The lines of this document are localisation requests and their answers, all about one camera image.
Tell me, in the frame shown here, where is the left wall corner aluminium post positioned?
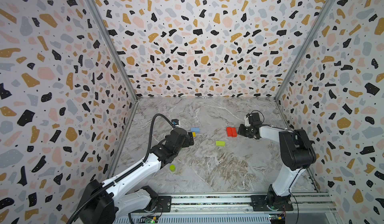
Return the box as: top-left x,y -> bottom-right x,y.
85,0 -> 138,103

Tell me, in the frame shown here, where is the light blue rectangular block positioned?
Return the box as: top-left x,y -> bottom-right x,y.
191,128 -> 200,133

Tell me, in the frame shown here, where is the lime green block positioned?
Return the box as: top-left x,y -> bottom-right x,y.
216,141 -> 226,147

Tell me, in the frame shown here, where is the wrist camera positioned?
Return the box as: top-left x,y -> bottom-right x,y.
171,119 -> 180,128
245,113 -> 262,127

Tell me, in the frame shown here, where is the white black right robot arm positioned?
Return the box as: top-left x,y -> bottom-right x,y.
238,124 -> 316,212

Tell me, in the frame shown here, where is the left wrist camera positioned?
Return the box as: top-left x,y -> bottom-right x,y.
171,119 -> 180,128

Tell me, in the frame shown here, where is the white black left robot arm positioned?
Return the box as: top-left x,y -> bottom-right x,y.
68,128 -> 195,224

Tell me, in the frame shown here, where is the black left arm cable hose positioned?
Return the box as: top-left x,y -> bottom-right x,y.
143,113 -> 175,165

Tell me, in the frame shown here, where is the right wall corner aluminium post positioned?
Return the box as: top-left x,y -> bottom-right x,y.
274,0 -> 336,103

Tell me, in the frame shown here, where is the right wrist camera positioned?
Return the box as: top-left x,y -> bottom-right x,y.
245,113 -> 262,127

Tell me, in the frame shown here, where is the red rectangular block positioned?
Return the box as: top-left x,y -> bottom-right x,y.
226,127 -> 233,137
231,128 -> 238,138

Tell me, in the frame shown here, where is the wall corner aluminium post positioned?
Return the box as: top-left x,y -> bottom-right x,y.
274,0 -> 336,103
85,0 -> 138,103

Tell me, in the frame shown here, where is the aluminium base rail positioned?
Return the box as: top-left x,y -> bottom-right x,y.
115,193 -> 342,224

